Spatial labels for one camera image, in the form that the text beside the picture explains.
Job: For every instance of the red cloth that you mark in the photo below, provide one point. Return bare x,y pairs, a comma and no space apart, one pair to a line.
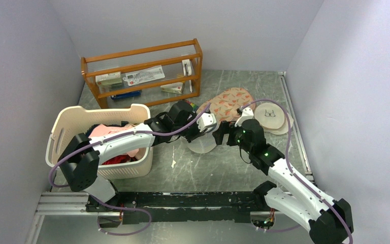
119,160

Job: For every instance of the white mesh laundry bag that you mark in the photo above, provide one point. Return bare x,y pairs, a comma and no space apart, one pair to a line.
203,144

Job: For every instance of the white box on shelf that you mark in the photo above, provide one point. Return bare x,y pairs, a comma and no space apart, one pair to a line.
105,81

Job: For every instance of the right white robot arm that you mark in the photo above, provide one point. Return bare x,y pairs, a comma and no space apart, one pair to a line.
325,219

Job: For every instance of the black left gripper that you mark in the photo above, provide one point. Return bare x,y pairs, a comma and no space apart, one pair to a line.
196,134

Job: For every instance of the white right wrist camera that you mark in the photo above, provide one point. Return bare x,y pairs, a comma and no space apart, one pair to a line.
245,114

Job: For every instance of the cream plastic laundry basket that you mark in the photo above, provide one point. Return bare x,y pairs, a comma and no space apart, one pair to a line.
75,119

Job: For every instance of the pink cloth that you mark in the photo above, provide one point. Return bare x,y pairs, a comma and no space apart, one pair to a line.
104,130

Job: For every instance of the cream round laundry bag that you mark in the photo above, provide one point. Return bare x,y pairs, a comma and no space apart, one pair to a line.
272,118

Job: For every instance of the pack of coloured markers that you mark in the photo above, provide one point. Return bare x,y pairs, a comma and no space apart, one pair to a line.
193,105

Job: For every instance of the small white red box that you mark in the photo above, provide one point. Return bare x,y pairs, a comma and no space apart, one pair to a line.
174,88

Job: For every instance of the white packet on shelf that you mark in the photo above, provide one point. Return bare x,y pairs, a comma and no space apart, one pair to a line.
144,75

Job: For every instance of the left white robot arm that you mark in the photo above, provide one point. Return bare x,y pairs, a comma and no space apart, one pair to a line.
82,156

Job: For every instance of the white upright box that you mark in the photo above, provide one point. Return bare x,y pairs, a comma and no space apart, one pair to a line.
187,71

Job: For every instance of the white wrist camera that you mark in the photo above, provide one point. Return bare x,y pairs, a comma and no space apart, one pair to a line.
245,114
206,122

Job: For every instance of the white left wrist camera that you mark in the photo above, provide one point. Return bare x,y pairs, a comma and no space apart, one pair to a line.
206,122

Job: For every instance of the orange wooden shelf rack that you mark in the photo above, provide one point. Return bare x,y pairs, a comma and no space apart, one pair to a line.
169,56

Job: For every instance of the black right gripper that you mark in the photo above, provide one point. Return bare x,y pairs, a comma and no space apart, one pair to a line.
226,127

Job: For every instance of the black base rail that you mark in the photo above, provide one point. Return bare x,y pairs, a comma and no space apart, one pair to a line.
141,207

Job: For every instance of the peach patterned laundry bag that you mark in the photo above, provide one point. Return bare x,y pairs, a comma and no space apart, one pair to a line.
224,106

